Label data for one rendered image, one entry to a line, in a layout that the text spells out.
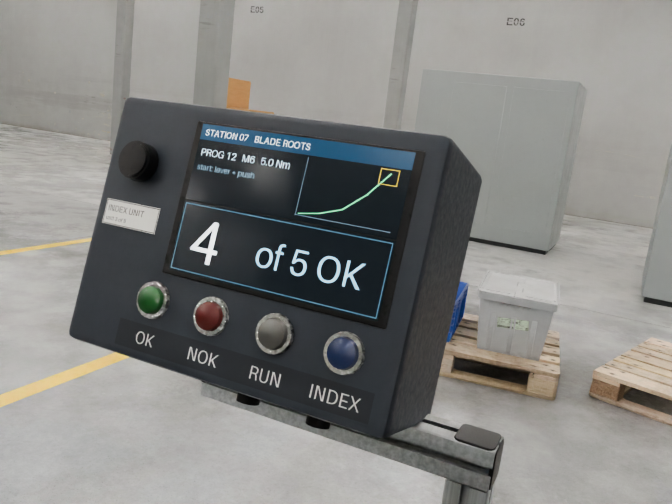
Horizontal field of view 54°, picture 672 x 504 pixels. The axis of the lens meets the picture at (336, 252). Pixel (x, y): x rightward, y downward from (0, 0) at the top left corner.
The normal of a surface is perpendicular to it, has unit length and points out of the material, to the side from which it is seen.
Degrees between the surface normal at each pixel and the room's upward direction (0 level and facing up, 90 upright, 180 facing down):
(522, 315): 96
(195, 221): 75
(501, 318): 96
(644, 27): 90
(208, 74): 90
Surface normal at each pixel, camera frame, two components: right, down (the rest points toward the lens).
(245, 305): -0.38, -0.12
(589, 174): -0.43, 0.13
